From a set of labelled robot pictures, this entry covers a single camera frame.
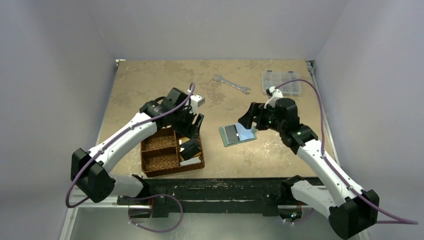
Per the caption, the brown woven divided basket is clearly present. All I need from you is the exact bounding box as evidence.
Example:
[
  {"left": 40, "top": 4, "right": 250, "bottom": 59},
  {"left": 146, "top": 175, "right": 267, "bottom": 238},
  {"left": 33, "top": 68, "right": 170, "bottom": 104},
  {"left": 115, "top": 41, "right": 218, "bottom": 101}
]
[{"left": 140, "top": 127, "right": 205, "bottom": 178}]

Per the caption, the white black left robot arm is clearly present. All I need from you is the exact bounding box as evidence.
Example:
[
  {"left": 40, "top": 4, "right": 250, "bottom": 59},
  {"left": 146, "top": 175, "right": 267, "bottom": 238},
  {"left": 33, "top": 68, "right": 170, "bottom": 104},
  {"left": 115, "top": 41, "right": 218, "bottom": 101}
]
[{"left": 70, "top": 84, "right": 205, "bottom": 205}]

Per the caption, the stack of cards in basket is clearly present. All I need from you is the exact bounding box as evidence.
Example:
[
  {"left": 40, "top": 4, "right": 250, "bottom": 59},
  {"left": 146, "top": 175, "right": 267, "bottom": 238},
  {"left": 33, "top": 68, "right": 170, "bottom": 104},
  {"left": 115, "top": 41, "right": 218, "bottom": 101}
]
[{"left": 179, "top": 156, "right": 202, "bottom": 166}]

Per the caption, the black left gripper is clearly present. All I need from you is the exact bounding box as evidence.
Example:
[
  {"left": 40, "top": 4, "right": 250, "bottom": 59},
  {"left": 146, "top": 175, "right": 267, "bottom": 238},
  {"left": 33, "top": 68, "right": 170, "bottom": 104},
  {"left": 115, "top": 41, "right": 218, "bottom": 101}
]
[{"left": 171, "top": 106, "right": 203, "bottom": 140}]

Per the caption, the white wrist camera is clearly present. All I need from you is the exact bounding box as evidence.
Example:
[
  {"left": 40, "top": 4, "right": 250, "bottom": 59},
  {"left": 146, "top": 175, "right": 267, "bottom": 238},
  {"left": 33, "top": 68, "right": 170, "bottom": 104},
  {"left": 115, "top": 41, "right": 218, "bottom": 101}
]
[
  {"left": 187, "top": 94, "right": 205, "bottom": 115},
  {"left": 264, "top": 86, "right": 284, "bottom": 109}
]

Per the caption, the black card in basket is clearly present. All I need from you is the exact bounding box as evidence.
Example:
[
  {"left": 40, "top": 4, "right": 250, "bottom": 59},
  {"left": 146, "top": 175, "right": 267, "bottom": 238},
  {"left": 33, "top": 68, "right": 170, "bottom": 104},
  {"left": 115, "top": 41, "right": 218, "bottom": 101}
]
[{"left": 180, "top": 139, "right": 201, "bottom": 161}]

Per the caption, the teal leather card holder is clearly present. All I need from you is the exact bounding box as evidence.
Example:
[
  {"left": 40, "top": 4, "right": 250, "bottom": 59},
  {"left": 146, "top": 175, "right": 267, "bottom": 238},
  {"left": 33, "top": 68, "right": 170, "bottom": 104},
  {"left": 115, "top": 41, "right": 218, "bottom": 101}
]
[{"left": 218, "top": 122, "right": 257, "bottom": 147}]

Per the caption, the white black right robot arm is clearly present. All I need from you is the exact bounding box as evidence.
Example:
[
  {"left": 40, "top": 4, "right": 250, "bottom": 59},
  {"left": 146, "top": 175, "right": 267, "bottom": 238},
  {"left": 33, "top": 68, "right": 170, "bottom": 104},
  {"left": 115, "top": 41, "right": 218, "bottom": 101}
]
[{"left": 238, "top": 98, "right": 380, "bottom": 240}]

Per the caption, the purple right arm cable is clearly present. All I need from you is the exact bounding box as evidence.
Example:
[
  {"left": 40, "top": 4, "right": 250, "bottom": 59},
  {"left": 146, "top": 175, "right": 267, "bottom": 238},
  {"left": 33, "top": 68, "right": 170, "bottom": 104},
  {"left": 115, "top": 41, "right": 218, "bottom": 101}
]
[{"left": 273, "top": 78, "right": 419, "bottom": 226}]

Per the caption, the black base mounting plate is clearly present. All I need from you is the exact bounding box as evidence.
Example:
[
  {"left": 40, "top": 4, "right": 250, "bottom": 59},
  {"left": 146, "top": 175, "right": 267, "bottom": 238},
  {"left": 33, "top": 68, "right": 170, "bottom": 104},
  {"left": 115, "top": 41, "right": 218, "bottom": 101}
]
[{"left": 117, "top": 175, "right": 335, "bottom": 218}]

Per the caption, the silver open-end wrench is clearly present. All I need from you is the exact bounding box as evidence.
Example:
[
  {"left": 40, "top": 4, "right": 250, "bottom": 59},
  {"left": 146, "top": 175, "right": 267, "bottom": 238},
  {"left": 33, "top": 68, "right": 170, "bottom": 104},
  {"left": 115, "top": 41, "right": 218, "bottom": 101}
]
[{"left": 212, "top": 74, "right": 251, "bottom": 95}]

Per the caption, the clear plastic organizer box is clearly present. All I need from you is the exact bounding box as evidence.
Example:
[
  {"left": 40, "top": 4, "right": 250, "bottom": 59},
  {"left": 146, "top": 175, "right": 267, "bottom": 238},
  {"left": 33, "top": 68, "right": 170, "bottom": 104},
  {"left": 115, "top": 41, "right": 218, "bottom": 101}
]
[{"left": 261, "top": 70, "right": 303, "bottom": 96}]

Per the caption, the aluminium frame rail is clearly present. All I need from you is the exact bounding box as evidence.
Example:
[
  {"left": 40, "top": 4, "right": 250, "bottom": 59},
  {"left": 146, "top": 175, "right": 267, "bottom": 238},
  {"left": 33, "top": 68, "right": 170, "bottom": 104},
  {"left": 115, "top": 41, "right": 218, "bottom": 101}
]
[{"left": 59, "top": 188, "right": 150, "bottom": 240}]

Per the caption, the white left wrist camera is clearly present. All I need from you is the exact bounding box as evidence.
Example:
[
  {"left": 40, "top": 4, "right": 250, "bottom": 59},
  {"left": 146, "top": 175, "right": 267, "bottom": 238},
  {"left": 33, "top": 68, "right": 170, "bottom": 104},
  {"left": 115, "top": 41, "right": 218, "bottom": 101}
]
[{"left": 187, "top": 94, "right": 205, "bottom": 115}]

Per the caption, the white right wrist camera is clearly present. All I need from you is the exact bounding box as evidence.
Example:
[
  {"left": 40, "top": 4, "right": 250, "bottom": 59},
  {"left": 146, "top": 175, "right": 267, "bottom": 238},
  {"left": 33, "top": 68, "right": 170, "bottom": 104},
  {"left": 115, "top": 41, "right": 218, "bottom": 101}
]
[{"left": 264, "top": 86, "right": 284, "bottom": 109}]

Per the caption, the black card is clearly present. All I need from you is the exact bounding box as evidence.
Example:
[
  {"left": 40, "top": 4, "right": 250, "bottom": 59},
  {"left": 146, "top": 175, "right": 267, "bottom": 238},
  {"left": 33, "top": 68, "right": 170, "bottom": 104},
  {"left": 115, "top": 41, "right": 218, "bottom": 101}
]
[
  {"left": 224, "top": 124, "right": 240, "bottom": 144},
  {"left": 180, "top": 139, "right": 201, "bottom": 161}
]

